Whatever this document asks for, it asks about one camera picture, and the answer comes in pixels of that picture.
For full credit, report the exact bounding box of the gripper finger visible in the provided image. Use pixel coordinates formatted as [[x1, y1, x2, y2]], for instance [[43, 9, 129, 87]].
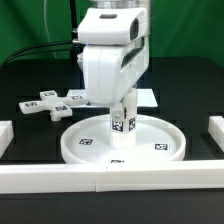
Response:
[[111, 103, 125, 132]]

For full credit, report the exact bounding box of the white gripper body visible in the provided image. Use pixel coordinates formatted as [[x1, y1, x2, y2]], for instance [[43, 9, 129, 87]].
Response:
[[78, 7, 149, 106]]

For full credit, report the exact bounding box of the white round table top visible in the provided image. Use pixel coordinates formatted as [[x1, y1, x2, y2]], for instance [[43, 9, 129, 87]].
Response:
[[61, 115, 186, 165]]

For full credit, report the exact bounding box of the white cross-shaped table base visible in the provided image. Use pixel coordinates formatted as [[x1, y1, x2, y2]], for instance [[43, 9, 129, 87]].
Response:
[[19, 90, 88, 121]]

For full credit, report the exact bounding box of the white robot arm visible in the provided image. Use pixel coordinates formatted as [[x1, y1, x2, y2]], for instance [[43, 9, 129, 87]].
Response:
[[78, 0, 150, 133]]

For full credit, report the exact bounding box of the white marker sheet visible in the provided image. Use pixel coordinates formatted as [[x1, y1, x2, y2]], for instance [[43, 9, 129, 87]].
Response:
[[67, 89, 158, 108]]

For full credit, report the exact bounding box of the white left side block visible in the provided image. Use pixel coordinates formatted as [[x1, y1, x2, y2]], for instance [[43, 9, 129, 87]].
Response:
[[0, 121, 14, 158]]

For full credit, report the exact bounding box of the black cable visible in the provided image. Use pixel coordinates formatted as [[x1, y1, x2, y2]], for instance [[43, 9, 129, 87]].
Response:
[[0, 0, 84, 66]]

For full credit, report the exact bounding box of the white front rail right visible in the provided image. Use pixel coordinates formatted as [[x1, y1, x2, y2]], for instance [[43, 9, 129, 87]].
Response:
[[95, 160, 224, 192]]

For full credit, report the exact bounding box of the white rail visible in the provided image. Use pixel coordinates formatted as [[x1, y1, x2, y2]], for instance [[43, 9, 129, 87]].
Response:
[[0, 164, 96, 194], [95, 160, 224, 192]]

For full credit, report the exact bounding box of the white front rail left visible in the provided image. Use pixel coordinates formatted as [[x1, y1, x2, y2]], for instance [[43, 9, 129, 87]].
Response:
[[0, 164, 96, 194]]

